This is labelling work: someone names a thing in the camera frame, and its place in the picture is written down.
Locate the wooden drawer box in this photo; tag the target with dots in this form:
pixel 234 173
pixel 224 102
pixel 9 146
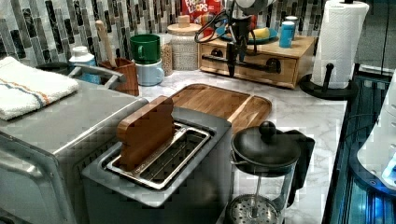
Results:
pixel 296 61

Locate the black paper towel holder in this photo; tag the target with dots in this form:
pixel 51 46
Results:
pixel 325 92

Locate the white lidded blue bottle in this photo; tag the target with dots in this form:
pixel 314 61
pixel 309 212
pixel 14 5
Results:
pixel 81 54

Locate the paper towel roll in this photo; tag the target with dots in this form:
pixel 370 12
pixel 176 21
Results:
pixel 338 41

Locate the wooden toast slice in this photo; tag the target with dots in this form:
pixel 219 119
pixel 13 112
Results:
pixel 144 131

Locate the glass french press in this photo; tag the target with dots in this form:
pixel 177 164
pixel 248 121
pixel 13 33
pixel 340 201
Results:
pixel 279 160

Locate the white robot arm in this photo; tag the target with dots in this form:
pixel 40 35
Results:
pixel 239 9

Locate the wooden spoon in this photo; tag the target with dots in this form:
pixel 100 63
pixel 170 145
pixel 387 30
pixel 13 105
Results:
pixel 101 30

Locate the Froot Loops cereal box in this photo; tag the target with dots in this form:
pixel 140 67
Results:
pixel 200 11

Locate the yellow banana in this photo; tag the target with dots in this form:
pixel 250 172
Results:
pixel 259 33

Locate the green mug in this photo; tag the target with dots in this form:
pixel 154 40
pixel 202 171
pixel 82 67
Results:
pixel 145 49

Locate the grey shaker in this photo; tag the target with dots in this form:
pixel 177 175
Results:
pixel 294 20

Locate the blue plate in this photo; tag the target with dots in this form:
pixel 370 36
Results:
pixel 222 34

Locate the blue shaker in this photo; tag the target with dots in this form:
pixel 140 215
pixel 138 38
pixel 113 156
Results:
pixel 286 34

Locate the red apple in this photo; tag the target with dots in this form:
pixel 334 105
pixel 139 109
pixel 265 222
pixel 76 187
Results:
pixel 253 22

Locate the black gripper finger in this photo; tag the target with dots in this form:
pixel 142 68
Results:
pixel 242 53
pixel 231 58

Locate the white striped towel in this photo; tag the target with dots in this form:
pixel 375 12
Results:
pixel 24 89

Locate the black round container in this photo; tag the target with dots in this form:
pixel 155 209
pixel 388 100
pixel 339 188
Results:
pixel 56 67

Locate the jar with wooden lid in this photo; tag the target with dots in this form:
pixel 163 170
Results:
pixel 184 47

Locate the silver toaster oven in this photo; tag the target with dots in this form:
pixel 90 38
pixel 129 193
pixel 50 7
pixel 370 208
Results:
pixel 43 153

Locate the wooden tray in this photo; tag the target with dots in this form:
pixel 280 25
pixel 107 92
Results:
pixel 243 110

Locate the light blue mug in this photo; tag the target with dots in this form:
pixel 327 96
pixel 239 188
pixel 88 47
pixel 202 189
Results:
pixel 149 74

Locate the black two-slot toaster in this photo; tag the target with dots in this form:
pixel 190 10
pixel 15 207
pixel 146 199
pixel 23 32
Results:
pixel 189 182

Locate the black drawer handle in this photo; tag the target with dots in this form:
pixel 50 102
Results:
pixel 272 65

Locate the brown utensil holder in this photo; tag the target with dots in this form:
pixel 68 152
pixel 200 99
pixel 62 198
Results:
pixel 128 69

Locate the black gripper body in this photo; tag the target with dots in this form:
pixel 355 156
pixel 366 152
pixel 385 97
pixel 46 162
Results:
pixel 239 29

